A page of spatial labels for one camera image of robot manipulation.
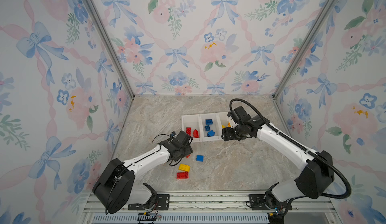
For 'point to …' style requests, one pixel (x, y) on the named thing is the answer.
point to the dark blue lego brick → (207, 128)
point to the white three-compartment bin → (197, 121)
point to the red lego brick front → (182, 175)
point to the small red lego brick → (187, 156)
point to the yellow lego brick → (184, 167)
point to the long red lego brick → (188, 130)
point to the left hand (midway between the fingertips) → (188, 150)
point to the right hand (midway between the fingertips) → (227, 134)
